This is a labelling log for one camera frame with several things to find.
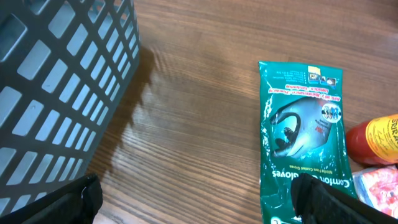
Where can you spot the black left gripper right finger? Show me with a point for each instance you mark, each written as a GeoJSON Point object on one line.
{"type": "Point", "coordinates": [317, 202]}

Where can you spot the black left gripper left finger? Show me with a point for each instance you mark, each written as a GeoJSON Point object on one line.
{"type": "Point", "coordinates": [77, 202]}

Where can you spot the small red tissue box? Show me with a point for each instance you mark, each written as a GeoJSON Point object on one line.
{"type": "Point", "coordinates": [377, 187]}

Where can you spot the green 3M gloves packet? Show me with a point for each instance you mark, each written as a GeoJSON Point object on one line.
{"type": "Point", "coordinates": [301, 131]}

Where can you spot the yellow red sauce bottle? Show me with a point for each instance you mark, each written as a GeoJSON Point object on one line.
{"type": "Point", "coordinates": [374, 142]}

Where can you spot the grey plastic mesh basket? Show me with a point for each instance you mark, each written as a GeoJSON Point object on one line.
{"type": "Point", "coordinates": [65, 65]}

